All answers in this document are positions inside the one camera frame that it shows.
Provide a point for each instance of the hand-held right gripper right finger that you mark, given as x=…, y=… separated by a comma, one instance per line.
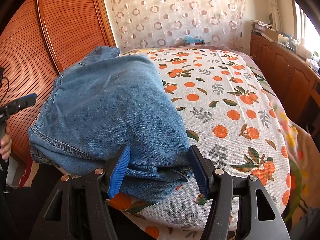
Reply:
x=200, y=172

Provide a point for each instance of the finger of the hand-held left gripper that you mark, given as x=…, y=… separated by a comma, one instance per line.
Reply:
x=25, y=100

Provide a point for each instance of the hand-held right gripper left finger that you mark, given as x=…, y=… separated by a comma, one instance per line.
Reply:
x=120, y=172

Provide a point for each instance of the dark blue jeans pants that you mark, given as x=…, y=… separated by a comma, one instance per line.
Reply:
x=42, y=158

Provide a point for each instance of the light blue denim pants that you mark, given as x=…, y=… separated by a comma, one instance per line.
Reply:
x=112, y=105

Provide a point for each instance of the medium blue denim pants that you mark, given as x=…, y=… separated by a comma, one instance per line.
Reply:
x=100, y=52

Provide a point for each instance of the person's left hand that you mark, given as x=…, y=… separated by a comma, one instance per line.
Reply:
x=5, y=145

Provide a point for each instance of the wooden slatted wardrobe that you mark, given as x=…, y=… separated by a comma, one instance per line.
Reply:
x=62, y=30

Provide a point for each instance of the orange fruit print bed sheet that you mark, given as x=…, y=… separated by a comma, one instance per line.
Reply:
x=225, y=92

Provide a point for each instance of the floral blanket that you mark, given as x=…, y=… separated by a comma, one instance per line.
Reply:
x=297, y=140

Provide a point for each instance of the box with blue cloth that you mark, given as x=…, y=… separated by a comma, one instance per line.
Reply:
x=191, y=40

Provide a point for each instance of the wooden cabinet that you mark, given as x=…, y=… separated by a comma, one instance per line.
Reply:
x=282, y=67

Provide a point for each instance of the open cardboard box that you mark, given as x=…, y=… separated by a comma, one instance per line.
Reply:
x=273, y=34

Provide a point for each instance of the stack of papers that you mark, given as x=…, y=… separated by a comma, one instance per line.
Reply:
x=261, y=25

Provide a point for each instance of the sheer circle pattern curtain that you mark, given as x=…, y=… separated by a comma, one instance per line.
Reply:
x=175, y=10

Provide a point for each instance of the dark oval object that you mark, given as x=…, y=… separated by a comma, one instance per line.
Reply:
x=270, y=18

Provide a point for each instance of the window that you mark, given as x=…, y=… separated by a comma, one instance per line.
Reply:
x=307, y=30

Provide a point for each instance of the beige window curtain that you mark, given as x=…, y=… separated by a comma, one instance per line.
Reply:
x=272, y=2

